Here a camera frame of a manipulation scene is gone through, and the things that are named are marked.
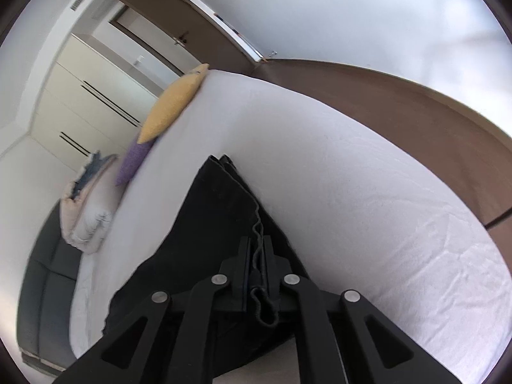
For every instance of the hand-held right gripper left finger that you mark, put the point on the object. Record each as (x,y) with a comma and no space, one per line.
(244,276)

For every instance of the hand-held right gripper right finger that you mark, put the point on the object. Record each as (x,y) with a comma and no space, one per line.
(267,268)

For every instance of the black pants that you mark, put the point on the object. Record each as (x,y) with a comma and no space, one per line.
(216,216)

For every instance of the bed with white sheet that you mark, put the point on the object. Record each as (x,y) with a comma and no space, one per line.
(360,188)

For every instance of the purple pillow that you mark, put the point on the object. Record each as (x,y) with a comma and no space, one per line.
(134,160)

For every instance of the folded beige duvet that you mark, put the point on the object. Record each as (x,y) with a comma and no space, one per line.
(90,212)

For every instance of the yellow pillow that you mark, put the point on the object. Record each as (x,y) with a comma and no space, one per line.
(172,106)

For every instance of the grey padded headboard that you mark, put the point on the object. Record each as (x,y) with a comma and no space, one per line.
(44,280)

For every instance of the white wardrobe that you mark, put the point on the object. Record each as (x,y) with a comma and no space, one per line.
(92,104)

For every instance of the brown door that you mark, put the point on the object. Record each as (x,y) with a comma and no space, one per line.
(208,36)

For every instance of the white light switch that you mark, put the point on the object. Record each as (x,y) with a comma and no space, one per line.
(139,60)

